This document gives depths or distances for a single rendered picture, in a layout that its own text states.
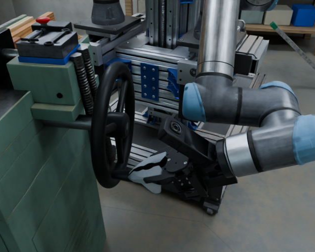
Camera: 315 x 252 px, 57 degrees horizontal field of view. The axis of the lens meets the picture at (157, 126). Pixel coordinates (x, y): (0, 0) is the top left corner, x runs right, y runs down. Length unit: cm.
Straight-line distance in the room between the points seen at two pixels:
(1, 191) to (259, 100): 52
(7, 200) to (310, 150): 56
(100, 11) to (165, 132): 95
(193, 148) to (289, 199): 125
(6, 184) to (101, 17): 91
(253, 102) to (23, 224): 55
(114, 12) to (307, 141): 106
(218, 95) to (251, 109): 7
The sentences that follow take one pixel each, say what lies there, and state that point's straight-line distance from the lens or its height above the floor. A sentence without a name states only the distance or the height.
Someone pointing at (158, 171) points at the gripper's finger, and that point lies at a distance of 56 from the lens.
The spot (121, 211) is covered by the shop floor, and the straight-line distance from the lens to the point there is 154.
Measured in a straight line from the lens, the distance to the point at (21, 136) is 67.
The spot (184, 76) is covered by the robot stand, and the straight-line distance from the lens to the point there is 111.
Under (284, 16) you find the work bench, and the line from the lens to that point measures 360.
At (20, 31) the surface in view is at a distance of 95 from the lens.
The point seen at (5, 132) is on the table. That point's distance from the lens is 62.
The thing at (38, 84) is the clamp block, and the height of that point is 92.
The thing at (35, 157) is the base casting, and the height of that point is 76.
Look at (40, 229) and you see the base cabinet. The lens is 81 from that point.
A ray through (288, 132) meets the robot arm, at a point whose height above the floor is 93.
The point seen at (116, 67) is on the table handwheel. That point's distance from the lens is 62.
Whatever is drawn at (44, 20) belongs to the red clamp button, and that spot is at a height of 102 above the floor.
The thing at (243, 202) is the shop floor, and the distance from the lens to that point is 162.
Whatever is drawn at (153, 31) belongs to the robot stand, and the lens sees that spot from 138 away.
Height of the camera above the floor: 120
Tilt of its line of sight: 36 degrees down
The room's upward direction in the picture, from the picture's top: straight up
